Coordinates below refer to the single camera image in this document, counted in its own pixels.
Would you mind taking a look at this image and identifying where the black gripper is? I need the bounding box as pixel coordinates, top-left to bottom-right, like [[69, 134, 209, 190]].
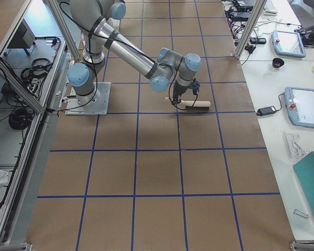
[[171, 83, 188, 105]]

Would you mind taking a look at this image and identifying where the aluminium frame post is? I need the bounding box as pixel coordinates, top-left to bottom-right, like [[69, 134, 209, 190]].
[[234, 0, 266, 59]]

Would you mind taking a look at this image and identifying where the blue teach pendant near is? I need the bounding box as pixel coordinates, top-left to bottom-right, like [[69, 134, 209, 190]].
[[284, 87, 314, 128]]

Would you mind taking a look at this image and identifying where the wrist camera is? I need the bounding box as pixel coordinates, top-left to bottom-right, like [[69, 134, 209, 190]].
[[189, 78, 200, 96]]

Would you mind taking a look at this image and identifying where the blue teach pendant far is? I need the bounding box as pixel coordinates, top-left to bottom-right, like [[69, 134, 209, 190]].
[[272, 30, 306, 58]]

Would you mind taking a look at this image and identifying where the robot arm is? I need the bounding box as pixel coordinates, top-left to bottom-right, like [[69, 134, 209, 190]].
[[70, 1, 201, 106]]

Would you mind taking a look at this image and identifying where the black power adapter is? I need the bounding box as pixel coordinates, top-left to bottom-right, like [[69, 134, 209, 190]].
[[256, 106, 277, 117]]

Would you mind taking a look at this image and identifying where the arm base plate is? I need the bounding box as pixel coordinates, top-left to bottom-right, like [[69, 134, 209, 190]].
[[65, 82, 111, 116]]

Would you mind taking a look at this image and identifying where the blue teach pendant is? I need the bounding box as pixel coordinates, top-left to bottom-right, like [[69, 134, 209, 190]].
[[272, 30, 306, 58], [284, 87, 314, 128]]

